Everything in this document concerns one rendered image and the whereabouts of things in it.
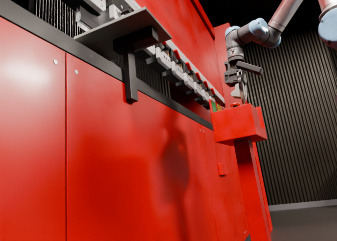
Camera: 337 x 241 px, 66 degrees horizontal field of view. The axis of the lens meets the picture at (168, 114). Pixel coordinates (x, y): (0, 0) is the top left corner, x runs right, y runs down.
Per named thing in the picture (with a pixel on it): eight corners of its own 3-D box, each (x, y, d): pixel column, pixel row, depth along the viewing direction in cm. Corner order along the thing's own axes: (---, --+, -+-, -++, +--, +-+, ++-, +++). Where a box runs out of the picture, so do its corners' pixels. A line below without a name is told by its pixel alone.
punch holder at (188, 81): (187, 83, 173) (184, 60, 177) (175, 86, 176) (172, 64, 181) (194, 89, 186) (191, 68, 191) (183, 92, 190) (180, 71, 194)
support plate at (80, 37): (145, 9, 72) (145, 6, 72) (73, 39, 82) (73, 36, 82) (172, 38, 88) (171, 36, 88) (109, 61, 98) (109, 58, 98)
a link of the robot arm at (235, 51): (245, 51, 121) (240, 44, 115) (246, 61, 120) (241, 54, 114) (229, 56, 125) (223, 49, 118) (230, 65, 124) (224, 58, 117)
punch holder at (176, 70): (175, 72, 155) (172, 48, 160) (162, 76, 159) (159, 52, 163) (184, 80, 169) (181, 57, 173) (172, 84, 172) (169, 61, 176)
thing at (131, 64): (158, 90, 73) (151, 24, 79) (116, 102, 79) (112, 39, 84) (164, 94, 77) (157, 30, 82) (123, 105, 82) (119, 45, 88)
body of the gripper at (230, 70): (230, 89, 122) (227, 65, 125) (248, 85, 118) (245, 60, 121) (224, 84, 116) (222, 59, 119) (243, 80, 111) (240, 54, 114)
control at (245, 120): (256, 134, 94) (246, 88, 99) (215, 142, 101) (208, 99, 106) (267, 139, 110) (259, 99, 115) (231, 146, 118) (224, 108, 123)
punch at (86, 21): (80, 25, 88) (79, 1, 90) (75, 27, 89) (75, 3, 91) (100, 38, 97) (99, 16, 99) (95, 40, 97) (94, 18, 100)
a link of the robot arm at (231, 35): (235, 22, 117) (220, 30, 123) (237, 44, 114) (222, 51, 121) (245, 27, 122) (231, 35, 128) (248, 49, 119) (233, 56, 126)
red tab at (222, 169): (222, 174, 156) (220, 162, 158) (219, 174, 157) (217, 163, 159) (227, 174, 169) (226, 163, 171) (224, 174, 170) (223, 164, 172)
